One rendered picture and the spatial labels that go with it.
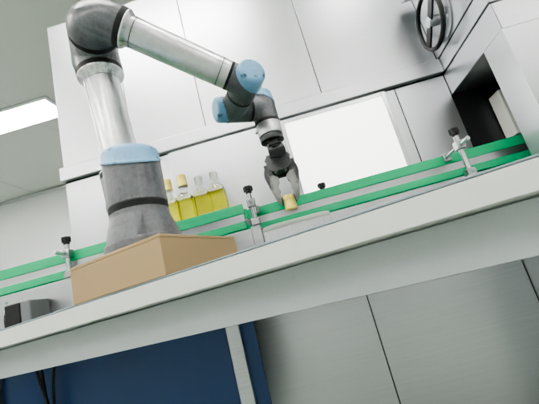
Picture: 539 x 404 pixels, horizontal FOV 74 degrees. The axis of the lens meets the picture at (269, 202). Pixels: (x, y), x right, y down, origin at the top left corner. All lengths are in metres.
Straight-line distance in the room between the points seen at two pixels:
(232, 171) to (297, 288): 0.96
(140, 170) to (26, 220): 5.06
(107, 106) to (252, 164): 0.63
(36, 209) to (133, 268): 5.10
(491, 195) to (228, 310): 0.38
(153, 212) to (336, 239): 0.39
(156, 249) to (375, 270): 0.33
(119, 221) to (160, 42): 0.45
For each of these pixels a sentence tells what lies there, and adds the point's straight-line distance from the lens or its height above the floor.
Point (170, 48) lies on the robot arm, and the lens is 0.95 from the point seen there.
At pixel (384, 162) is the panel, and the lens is 1.42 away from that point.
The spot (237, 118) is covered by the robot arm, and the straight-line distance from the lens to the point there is 1.05.
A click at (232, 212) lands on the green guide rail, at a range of 1.10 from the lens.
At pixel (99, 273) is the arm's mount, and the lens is 0.68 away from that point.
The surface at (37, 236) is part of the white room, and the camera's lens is 5.61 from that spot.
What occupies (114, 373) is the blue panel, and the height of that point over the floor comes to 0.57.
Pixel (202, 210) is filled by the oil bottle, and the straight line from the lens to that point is 1.25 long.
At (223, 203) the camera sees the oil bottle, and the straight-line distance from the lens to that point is 1.23.
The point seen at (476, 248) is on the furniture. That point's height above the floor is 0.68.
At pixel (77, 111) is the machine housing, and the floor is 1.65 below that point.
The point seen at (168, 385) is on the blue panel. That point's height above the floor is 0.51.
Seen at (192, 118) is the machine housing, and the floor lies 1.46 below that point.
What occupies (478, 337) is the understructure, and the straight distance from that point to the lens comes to 1.47.
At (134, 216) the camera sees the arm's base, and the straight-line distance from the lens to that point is 0.70.
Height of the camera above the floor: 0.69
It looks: 14 degrees up
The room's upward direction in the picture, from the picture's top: 15 degrees counter-clockwise
